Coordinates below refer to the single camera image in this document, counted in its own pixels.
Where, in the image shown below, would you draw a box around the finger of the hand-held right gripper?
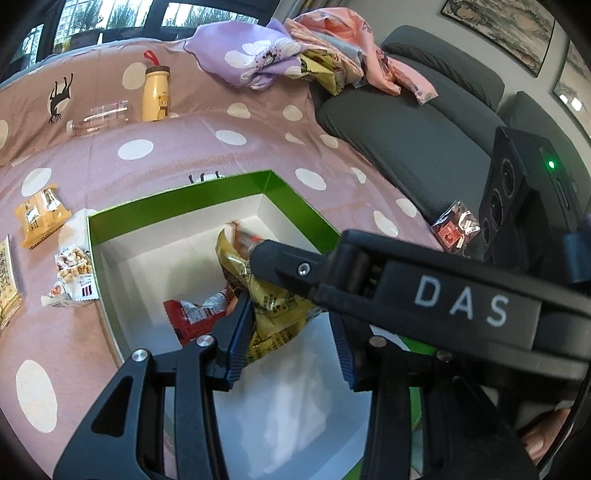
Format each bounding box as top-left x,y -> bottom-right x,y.
249,237 -> 331,312

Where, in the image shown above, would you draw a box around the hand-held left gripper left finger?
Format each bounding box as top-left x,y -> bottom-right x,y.
53,295 -> 257,480

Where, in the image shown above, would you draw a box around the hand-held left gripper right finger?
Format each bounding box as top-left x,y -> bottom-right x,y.
330,315 -> 527,480

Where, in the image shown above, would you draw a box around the dark yellow snack packet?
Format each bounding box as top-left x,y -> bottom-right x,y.
216,222 -> 326,367

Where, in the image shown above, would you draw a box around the green cardboard box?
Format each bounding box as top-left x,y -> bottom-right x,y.
87,169 -> 437,480

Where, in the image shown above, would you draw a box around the green label cracker packet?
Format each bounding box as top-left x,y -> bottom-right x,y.
0,234 -> 24,329

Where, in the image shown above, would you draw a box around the person's right hand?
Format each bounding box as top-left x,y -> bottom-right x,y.
519,407 -> 576,467

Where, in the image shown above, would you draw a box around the red clear snack packet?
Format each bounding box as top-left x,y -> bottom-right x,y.
431,200 -> 485,260

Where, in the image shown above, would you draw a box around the pink polka dot bedsheet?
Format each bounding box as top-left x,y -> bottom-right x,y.
0,34 -> 444,480

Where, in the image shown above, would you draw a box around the grey sofa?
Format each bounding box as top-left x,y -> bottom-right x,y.
314,25 -> 591,264

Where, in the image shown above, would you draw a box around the white nut snack packet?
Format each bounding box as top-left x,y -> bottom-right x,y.
41,246 -> 96,308

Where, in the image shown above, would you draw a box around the yellow printed cloth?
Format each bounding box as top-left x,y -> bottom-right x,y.
299,48 -> 347,96

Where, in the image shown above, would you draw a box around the purple floral cloth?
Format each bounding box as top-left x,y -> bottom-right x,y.
184,22 -> 309,90

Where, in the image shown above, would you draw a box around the yellow bear thermos bottle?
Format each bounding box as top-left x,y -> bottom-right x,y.
141,50 -> 171,123

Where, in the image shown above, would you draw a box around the yellow white label snack packet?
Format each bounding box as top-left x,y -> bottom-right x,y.
15,184 -> 71,249

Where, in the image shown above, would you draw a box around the clear plastic bottle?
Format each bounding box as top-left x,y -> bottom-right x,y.
66,100 -> 133,138

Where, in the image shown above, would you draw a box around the pink printed cloth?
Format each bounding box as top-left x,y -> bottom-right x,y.
286,11 -> 438,104

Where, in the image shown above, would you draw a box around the black framed window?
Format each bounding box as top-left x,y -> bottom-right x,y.
0,0 -> 278,61

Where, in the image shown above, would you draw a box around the large framed wall picture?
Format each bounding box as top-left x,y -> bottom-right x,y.
441,0 -> 555,77

